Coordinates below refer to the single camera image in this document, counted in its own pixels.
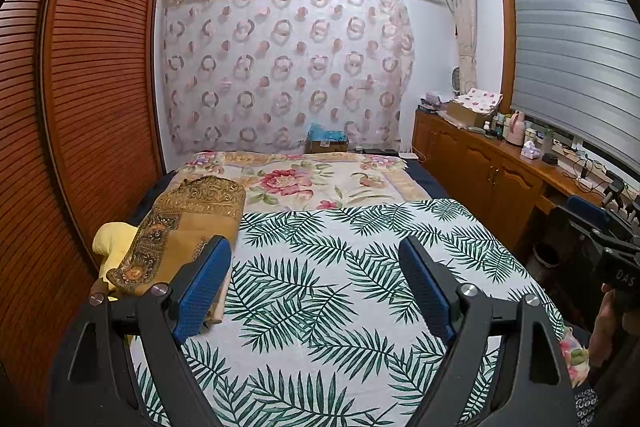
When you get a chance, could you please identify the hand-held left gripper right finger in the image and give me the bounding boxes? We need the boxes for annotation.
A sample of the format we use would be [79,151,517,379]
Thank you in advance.
[398,236,577,427]

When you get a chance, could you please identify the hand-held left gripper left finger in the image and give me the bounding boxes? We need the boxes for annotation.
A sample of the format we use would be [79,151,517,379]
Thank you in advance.
[49,234,233,427]

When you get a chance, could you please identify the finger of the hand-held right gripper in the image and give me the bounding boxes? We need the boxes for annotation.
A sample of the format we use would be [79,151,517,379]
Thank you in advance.
[567,195,624,238]
[618,202,640,230]

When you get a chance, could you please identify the brown patterned blanket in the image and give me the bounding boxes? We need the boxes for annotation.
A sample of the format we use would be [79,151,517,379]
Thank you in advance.
[105,175,247,296]

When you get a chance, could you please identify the person's right hand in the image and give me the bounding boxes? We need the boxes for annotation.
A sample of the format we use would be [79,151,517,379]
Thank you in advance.
[588,286,627,371]

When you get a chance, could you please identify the beige folded cloth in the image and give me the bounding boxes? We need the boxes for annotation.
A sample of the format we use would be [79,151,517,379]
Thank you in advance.
[196,236,234,326]

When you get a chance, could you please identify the trash bin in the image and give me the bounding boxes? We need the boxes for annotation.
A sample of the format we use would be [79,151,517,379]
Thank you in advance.
[532,242,561,270]

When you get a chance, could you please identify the yellow plush pillow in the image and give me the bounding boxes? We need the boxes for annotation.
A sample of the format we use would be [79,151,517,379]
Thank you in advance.
[93,221,139,294]

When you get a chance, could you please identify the leaf print bedsheet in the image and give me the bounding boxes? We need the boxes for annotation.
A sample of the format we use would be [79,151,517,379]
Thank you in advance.
[127,197,567,427]

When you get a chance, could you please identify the wooden sideboard cabinet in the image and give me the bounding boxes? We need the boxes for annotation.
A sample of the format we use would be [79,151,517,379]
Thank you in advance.
[412,107,607,254]

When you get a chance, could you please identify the pink thermos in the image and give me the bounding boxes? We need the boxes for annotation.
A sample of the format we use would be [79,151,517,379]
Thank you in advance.
[508,110,525,143]

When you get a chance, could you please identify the person's patterned dark clothing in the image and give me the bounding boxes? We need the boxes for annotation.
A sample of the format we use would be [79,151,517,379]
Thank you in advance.
[574,386,599,427]

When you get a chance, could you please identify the floral bedsheet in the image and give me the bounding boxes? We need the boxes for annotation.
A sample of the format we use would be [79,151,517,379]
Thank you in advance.
[166,150,432,214]

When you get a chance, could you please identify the grey window blind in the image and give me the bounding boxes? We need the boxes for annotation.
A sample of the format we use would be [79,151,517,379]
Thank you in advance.
[505,0,640,164]

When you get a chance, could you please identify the cardboard box with floral cloth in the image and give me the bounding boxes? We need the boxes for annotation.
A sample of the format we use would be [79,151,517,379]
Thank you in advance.
[446,87,504,128]

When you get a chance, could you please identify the cardboard box with blue cloth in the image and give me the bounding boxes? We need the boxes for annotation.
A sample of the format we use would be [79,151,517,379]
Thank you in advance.
[305,122,350,154]

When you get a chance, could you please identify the beige tied curtain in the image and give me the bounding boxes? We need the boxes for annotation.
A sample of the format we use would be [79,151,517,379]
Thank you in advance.
[446,0,479,96]

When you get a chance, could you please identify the circle print sheer curtain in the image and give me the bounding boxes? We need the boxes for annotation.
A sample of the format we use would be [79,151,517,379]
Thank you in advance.
[155,0,417,156]

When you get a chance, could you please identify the wooden louvered wardrobe door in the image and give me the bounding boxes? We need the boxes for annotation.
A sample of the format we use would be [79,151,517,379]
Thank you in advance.
[0,0,169,408]

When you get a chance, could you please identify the wooden window frame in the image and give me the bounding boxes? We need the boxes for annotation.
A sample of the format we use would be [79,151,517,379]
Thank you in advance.
[497,0,519,116]

